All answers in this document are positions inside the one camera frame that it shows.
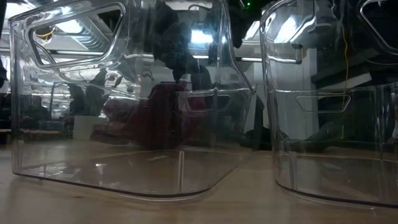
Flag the thin yellow hanging cable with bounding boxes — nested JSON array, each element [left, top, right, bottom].
[[340, 23, 349, 141]]

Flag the bright ceiling light panel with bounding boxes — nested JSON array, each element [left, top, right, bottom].
[[190, 29, 215, 44]]

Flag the clear plastic storage bin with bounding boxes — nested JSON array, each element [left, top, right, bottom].
[[260, 0, 398, 208], [7, 0, 257, 200]]

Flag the white plant pot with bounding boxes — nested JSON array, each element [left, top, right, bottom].
[[73, 115, 105, 141]]

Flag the yellow cable coil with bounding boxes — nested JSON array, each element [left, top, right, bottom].
[[34, 27, 56, 42]]

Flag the artificial green leafy plant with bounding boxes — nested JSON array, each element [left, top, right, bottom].
[[67, 68, 108, 118]]

